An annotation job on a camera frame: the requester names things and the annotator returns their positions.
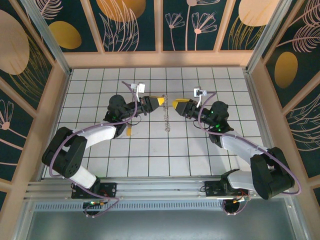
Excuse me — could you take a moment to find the aluminium mounting rail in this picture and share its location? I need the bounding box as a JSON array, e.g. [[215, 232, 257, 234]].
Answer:
[[23, 176, 297, 201]]

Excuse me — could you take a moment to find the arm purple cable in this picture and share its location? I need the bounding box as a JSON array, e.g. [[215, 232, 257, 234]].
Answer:
[[48, 81, 141, 219], [198, 91, 302, 216]]

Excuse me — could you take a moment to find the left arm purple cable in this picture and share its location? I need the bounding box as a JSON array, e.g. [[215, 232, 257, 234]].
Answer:
[[48, 81, 141, 219]]

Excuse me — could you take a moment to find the aluminium side rail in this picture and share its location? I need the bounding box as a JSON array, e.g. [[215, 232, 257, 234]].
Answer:
[[243, 71, 283, 177]]

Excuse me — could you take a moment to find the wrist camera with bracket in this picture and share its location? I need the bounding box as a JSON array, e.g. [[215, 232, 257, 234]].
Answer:
[[129, 81, 147, 101], [193, 86, 209, 108]]

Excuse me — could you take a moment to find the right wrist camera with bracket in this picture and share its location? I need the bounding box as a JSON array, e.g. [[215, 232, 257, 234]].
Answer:
[[193, 86, 209, 108]]

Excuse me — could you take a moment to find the silver chain necklace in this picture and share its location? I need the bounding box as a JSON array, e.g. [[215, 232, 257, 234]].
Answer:
[[161, 94, 172, 133]]

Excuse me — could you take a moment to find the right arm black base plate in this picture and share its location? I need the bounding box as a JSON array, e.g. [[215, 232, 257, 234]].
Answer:
[[203, 180, 251, 201]]

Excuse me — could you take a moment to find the aluminium frame post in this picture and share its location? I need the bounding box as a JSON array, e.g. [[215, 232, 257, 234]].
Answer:
[[245, 0, 292, 74], [19, 0, 74, 76]]

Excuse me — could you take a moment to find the grey metal sheet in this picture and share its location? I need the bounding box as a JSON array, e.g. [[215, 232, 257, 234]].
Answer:
[[13, 197, 310, 240]]

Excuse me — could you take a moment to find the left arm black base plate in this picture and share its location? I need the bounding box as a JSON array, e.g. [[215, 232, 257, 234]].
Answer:
[[71, 181, 118, 200]]

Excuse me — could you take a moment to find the perforated metal strip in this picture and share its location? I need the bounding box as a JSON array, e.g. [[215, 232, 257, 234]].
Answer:
[[32, 201, 293, 212]]

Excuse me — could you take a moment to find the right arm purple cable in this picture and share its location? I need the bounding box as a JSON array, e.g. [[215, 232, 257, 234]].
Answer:
[[198, 91, 302, 216]]

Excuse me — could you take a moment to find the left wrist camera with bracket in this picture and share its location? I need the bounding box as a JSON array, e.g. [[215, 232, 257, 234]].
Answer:
[[129, 81, 147, 101]]

